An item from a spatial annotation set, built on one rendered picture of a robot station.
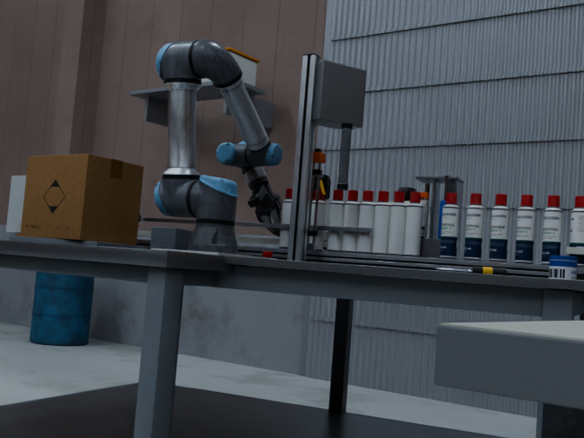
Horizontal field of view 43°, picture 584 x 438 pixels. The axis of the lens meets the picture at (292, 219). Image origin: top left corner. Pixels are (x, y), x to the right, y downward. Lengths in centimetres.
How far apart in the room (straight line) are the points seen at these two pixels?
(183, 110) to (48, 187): 53
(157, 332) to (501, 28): 418
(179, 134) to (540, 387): 200
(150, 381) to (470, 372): 146
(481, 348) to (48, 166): 224
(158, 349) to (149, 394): 11
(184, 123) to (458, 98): 344
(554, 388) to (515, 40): 513
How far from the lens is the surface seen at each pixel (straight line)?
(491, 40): 552
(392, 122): 568
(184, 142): 229
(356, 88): 243
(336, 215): 242
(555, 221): 227
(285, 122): 631
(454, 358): 37
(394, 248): 235
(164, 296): 176
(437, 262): 229
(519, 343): 35
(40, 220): 252
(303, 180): 232
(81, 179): 239
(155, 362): 177
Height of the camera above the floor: 80
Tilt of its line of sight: 4 degrees up
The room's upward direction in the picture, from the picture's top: 4 degrees clockwise
